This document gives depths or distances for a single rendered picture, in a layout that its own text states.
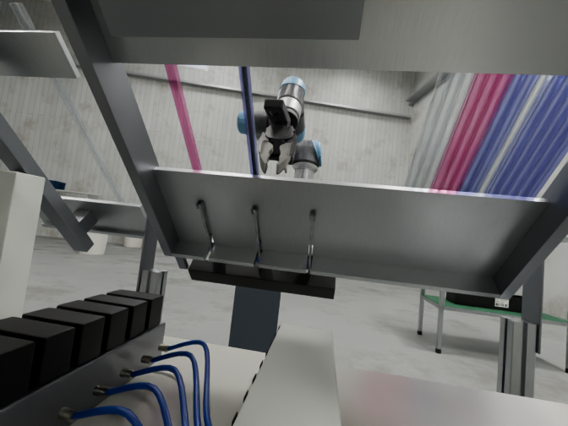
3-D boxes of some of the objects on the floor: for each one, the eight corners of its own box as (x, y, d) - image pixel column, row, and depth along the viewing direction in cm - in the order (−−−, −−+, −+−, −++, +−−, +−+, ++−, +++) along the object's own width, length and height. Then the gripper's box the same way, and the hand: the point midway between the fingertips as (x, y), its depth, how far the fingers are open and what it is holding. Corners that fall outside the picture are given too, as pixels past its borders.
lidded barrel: (111, 253, 567) (117, 223, 572) (97, 255, 519) (102, 222, 523) (86, 251, 565) (91, 221, 570) (69, 253, 517) (74, 220, 521)
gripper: (304, 133, 83) (294, 192, 72) (269, 131, 85) (253, 188, 73) (304, 108, 76) (292, 168, 65) (265, 106, 78) (247, 165, 66)
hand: (271, 166), depth 67 cm, fingers closed
